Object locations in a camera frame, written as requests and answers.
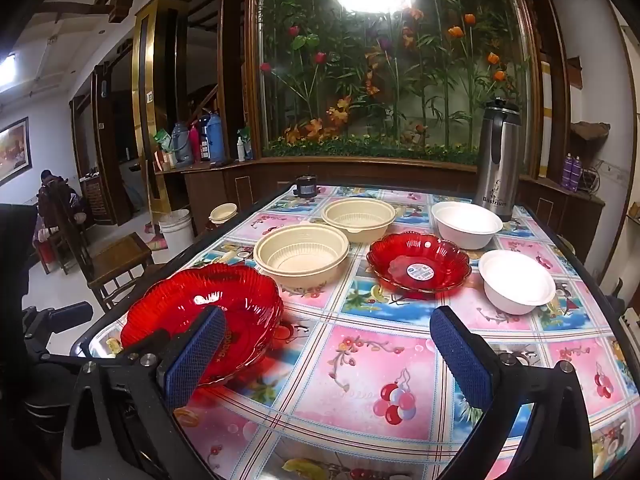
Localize beige ribbed plastic bowl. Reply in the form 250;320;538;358
253;224;351;290
320;197;397;244

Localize stainless steel thermos jug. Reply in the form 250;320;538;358
474;97;522;223

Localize framed painting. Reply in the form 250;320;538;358
0;116;32;184

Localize large red glass plate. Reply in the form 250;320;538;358
120;262;285;388

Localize beige lidded jar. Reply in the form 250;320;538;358
208;203;239;225

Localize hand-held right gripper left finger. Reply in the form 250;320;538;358
60;305;228;480

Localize wooden chair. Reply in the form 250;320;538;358
47;180;156;311

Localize red glass plate with sticker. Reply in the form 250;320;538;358
366;231;472;301

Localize colourful printed tablecloth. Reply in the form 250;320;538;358
75;185;640;480

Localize wooden wall shelf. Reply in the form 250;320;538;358
570;122;611;148

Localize white foam bowl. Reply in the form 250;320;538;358
431;201;504;251
478;249;557;316

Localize artificial flower glass display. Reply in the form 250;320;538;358
245;0;543;166

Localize white plastic bucket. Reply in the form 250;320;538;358
158;208;195;248

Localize grey water jug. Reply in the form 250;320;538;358
171;122;195;166

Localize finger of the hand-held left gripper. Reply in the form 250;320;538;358
22;302;95;358

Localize gold framed wooden pillar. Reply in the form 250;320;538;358
131;0;191;216

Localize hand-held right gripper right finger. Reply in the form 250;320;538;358
430;306;608;480

